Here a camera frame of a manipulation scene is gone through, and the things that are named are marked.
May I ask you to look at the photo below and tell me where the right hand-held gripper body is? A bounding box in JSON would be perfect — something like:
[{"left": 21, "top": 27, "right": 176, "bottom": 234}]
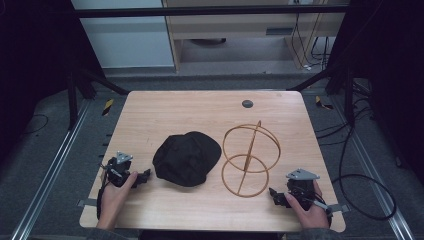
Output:
[{"left": 285, "top": 167, "right": 322, "bottom": 212}]

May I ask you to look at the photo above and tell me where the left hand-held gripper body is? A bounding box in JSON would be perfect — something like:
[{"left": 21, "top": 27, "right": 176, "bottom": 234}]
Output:
[{"left": 103, "top": 151, "right": 135, "bottom": 188}]

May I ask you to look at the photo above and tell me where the person's right hand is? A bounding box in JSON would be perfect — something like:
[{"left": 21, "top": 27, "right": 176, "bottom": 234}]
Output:
[{"left": 284, "top": 179, "right": 331, "bottom": 231}]

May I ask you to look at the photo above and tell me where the person's left hand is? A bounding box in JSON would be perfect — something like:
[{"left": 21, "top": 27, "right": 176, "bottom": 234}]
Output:
[{"left": 96, "top": 171, "right": 139, "bottom": 232}]

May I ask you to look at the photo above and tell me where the black cap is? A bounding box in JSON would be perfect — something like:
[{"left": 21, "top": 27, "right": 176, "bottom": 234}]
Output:
[{"left": 151, "top": 130, "right": 223, "bottom": 188}]

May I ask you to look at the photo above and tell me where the yellow black hazard tape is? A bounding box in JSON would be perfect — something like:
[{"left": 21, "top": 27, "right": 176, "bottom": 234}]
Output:
[
  {"left": 314, "top": 95, "right": 335, "bottom": 111},
  {"left": 101, "top": 97, "right": 115, "bottom": 117}
]

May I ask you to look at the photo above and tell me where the white cabinet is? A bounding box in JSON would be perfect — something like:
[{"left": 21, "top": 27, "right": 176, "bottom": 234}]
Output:
[{"left": 70, "top": 0, "right": 176, "bottom": 70}]

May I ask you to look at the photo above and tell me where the black curtain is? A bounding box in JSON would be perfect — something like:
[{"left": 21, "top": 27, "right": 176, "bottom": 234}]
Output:
[
  {"left": 326, "top": 0, "right": 424, "bottom": 186},
  {"left": 0, "top": 0, "right": 105, "bottom": 161}
]

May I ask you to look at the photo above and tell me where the light wooden desk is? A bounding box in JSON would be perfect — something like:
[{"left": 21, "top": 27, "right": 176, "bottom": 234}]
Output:
[{"left": 161, "top": 0, "right": 350, "bottom": 73}]

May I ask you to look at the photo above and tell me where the right hand-held gripper cable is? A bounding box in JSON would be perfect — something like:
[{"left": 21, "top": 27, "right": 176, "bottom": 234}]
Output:
[{"left": 311, "top": 197, "right": 334, "bottom": 228}]

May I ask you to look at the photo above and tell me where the hand-held gripper cable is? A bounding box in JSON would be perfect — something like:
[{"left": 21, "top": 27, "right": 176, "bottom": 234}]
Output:
[
  {"left": 95, "top": 162, "right": 112, "bottom": 221},
  {"left": 311, "top": 197, "right": 334, "bottom": 228}
]

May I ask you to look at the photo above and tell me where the left hand-held gripper cable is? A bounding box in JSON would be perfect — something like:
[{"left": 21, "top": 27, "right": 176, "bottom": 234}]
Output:
[{"left": 95, "top": 162, "right": 112, "bottom": 221}]

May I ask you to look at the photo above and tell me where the wooden wire hat stand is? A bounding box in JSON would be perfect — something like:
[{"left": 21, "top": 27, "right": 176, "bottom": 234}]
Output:
[{"left": 220, "top": 120, "right": 282, "bottom": 199}]

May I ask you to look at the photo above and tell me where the grey metal table bracket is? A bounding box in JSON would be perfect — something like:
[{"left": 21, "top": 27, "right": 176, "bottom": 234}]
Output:
[
  {"left": 328, "top": 203, "right": 352, "bottom": 214},
  {"left": 76, "top": 198, "right": 98, "bottom": 208}
]

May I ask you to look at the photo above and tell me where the aluminium floor rail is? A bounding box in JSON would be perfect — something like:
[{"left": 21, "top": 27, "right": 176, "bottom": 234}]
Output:
[
  {"left": 10, "top": 99, "right": 92, "bottom": 240},
  {"left": 332, "top": 95, "right": 416, "bottom": 240}
]

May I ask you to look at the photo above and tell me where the black looped floor cable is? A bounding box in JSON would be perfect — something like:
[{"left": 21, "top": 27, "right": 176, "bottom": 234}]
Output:
[{"left": 331, "top": 125, "right": 398, "bottom": 222}]

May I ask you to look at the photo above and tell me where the thin black floor cable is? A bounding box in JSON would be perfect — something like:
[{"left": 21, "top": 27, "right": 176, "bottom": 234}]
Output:
[{"left": 20, "top": 113, "right": 50, "bottom": 136}]

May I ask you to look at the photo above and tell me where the black frame strut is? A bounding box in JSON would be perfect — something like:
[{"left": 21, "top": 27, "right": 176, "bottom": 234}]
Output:
[
  {"left": 66, "top": 66, "right": 130, "bottom": 131},
  {"left": 286, "top": 65, "right": 356, "bottom": 127}
]

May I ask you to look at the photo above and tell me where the bundle of hanging desk cables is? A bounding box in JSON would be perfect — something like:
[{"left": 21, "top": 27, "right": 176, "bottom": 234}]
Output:
[{"left": 290, "top": 12, "right": 332, "bottom": 72}]

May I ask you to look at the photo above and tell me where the black horizontal frame bar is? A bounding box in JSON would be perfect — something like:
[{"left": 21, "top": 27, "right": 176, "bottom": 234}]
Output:
[{"left": 73, "top": 4, "right": 350, "bottom": 19}]

